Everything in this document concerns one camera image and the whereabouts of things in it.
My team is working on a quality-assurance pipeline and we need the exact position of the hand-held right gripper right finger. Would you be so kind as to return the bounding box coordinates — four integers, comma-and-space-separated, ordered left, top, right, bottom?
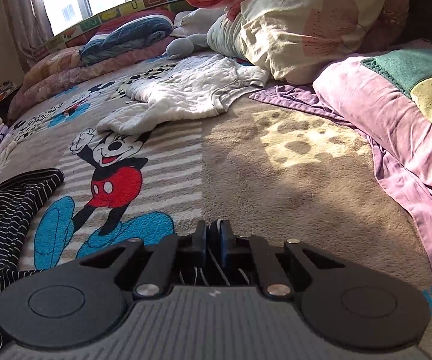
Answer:
219, 219, 352, 302

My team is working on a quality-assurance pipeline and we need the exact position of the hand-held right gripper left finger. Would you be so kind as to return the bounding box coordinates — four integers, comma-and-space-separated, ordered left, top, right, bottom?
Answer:
77, 219, 208, 302

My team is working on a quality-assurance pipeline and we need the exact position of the black white striped garment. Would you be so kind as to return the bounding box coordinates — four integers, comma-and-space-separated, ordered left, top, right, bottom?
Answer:
0, 168, 254, 360

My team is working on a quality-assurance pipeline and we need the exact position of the cartoon printed brown blanket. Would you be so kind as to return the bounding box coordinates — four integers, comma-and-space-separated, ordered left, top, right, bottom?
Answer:
0, 50, 432, 360

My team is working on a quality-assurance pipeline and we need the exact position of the white quilted baby garment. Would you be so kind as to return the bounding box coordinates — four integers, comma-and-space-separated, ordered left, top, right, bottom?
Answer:
96, 53, 269, 136

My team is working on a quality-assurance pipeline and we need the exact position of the pink lilac bed sheet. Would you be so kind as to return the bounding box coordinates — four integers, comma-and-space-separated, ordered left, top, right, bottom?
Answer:
250, 43, 432, 360

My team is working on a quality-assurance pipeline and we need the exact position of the grey plush toy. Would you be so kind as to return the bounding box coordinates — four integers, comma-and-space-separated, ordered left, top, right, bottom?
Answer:
165, 33, 211, 60

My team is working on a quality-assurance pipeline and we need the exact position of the cream floral quilt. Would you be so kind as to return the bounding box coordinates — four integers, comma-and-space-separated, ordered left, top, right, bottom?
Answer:
206, 0, 389, 85

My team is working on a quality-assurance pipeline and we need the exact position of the blue maroon folded blanket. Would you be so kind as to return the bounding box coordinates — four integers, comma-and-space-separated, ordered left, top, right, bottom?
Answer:
79, 8, 178, 67

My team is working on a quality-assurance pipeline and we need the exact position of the pink floral folded quilt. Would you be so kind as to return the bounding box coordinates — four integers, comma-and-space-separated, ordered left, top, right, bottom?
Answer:
8, 37, 176, 121

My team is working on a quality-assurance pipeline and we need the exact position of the orange cartoon pillow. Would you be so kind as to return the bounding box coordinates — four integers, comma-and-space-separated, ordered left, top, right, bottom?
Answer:
23, 49, 86, 91

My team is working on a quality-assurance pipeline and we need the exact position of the dark cluttered desk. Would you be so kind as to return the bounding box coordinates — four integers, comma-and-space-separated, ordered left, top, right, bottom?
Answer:
0, 82, 24, 117

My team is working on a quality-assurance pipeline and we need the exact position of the colourful alphabet headboard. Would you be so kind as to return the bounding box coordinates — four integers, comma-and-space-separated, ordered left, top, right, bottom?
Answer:
31, 0, 187, 55

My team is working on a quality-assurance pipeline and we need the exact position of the green yellow patchwork blanket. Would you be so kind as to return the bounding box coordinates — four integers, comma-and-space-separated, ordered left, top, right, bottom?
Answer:
362, 47, 432, 145

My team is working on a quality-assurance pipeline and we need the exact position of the peach pillow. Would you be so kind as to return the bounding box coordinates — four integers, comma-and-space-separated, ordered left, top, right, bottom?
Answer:
362, 0, 412, 52

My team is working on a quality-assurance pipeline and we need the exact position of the beige patterned curtain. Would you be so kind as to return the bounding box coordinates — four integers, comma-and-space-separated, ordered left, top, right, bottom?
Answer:
0, 0, 54, 72

